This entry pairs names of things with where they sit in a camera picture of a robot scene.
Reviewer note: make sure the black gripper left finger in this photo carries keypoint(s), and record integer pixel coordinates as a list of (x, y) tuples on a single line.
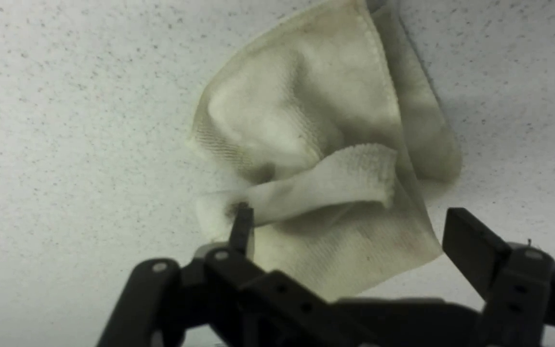
[(181, 300)]

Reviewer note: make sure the cream cloth towel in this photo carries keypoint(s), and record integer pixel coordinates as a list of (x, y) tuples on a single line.
[(328, 127)]

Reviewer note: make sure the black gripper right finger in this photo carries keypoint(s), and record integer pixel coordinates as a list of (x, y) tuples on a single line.
[(514, 281)]

